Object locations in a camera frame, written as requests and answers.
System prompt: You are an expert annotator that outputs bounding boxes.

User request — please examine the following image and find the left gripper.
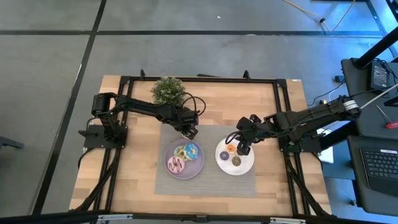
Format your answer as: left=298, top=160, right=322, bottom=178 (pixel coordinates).
left=169, top=106, right=200, bottom=140

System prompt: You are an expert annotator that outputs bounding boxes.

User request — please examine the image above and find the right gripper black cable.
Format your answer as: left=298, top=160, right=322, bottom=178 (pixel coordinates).
left=224, top=130, right=246, bottom=154

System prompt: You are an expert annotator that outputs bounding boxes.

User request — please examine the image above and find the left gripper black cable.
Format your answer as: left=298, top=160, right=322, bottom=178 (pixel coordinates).
left=182, top=92, right=207, bottom=118

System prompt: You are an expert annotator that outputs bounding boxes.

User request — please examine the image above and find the black aluminium table frame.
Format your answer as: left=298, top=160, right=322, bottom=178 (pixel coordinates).
left=74, top=68, right=331, bottom=218

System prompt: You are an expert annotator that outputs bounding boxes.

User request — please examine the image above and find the green artificial potted plant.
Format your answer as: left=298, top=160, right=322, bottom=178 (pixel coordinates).
left=150, top=77, right=187, bottom=106

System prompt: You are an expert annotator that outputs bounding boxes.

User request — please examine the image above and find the white paper sheet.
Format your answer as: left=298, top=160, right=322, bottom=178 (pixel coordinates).
left=316, top=128, right=335, bottom=164

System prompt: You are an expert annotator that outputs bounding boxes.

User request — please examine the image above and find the dark chair foot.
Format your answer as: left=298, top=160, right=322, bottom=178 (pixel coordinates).
left=0, top=136, right=25, bottom=151

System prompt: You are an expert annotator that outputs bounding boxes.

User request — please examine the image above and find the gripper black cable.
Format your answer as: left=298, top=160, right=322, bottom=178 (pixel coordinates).
left=182, top=92, right=207, bottom=118
left=224, top=130, right=246, bottom=154

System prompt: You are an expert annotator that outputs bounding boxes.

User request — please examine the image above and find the black power supply box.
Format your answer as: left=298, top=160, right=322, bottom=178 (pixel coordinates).
left=369, top=61, right=390, bottom=91

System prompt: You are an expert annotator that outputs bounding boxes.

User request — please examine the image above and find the black keyboard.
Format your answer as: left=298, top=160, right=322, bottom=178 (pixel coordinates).
left=360, top=148, right=398, bottom=197

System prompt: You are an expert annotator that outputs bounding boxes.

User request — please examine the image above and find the purple plate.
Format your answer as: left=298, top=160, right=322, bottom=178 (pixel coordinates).
left=164, top=138, right=205, bottom=180

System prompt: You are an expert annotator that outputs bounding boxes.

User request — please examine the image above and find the black floor cable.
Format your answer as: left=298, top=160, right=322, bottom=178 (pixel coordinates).
left=307, top=80, right=346, bottom=107

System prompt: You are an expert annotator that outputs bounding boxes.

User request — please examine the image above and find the black bar with silver brackets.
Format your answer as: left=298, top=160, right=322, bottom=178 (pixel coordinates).
left=0, top=210, right=398, bottom=224

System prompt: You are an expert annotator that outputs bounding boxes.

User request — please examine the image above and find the pink chocolate-striped donut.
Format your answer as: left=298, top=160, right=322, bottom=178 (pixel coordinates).
left=167, top=156, right=186, bottom=174

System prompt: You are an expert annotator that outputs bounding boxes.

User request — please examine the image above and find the black slanted pole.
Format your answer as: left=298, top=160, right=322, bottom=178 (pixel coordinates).
left=353, top=26, right=398, bottom=70

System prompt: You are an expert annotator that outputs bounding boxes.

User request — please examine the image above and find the red-handled screwdriver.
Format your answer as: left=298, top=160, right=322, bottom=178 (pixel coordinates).
left=375, top=105, right=398, bottom=130

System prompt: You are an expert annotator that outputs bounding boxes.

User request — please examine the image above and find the mint green donut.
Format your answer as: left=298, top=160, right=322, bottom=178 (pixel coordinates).
left=173, top=145, right=188, bottom=161

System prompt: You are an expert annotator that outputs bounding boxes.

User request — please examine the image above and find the grey woven table mat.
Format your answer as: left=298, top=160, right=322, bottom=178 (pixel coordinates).
left=154, top=123, right=257, bottom=198

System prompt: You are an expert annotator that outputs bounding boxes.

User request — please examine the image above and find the white plate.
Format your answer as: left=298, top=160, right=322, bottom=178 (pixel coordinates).
left=215, top=136, right=255, bottom=176

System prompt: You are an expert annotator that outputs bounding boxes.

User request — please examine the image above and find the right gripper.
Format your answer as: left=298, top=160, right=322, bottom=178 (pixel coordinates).
left=236, top=115, right=267, bottom=156

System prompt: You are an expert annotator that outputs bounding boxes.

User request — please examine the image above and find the yellow floor cable with plug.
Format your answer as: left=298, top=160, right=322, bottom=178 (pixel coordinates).
left=282, top=0, right=356, bottom=32

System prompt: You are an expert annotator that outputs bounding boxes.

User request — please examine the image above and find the blue frosted donut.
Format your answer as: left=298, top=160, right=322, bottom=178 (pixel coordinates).
left=183, top=142, right=200, bottom=161

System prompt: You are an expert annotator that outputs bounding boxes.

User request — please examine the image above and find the black side desk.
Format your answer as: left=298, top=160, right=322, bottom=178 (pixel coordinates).
left=340, top=57, right=398, bottom=216

